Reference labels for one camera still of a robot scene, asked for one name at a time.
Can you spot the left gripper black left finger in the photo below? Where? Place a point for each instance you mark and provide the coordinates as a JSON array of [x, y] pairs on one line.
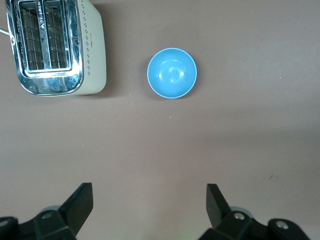
[[50, 222]]

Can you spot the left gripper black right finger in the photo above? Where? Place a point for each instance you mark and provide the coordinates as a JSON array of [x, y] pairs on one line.
[[237, 225]]

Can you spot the brown table cover mat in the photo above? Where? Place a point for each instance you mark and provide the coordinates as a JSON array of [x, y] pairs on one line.
[[225, 137]]

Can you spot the blue bowl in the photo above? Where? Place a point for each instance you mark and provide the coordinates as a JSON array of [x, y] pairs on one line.
[[172, 75]]

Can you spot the cream and chrome toaster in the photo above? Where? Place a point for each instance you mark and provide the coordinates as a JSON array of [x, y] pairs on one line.
[[92, 50]]

